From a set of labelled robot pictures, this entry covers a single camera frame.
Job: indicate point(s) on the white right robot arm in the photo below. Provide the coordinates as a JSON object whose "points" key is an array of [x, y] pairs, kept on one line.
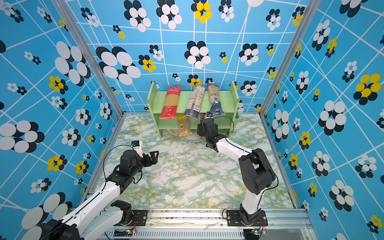
{"points": [[257, 172]]}

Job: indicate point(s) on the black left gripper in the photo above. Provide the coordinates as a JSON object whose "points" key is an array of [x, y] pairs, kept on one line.
{"points": [[153, 159]]}

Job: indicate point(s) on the dark blue spaghetti box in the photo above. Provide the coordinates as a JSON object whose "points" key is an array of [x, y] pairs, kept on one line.
{"points": [[203, 116]]}

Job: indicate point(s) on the green wooden shelf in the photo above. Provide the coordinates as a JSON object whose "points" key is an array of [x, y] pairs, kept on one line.
{"points": [[229, 99]]}

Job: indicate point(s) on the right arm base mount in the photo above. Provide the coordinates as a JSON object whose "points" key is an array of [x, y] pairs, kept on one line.
{"points": [[240, 218]]}

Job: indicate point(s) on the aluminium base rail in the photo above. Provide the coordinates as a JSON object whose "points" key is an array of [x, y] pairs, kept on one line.
{"points": [[209, 224]]}

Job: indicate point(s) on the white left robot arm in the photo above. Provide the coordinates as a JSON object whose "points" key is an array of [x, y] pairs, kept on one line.
{"points": [[102, 210]]}

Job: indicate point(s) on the yellow label spaghetti bag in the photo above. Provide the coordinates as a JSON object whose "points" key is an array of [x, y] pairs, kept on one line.
{"points": [[184, 125]]}

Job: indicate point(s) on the aluminium frame post left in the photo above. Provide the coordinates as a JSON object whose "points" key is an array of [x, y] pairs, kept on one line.
{"points": [[80, 40]]}

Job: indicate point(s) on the aluminium frame post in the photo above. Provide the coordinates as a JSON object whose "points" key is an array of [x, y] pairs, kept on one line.
{"points": [[296, 40], [80, 40]]}

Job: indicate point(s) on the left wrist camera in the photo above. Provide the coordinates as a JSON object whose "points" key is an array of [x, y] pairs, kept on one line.
{"points": [[137, 146]]}

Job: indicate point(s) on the clear blue-end spaghetti bag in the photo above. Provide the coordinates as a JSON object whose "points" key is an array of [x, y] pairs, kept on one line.
{"points": [[214, 94]]}

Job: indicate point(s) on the red spaghetti bag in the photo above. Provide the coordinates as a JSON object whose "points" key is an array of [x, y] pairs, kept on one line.
{"points": [[169, 110]]}

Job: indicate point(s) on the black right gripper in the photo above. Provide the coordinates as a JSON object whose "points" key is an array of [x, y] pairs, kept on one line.
{"points": [[201, 130]]}

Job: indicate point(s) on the aluminium frame post right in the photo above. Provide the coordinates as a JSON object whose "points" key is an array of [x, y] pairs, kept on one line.
{"points": [[296, 40]]}

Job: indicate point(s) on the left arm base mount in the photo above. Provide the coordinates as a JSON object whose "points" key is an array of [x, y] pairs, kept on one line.
{"points": [[129, 216]]}

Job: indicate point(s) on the blue label spaghetti bag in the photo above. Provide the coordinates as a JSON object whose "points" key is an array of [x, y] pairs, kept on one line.
{"points": [[195, 102]]}

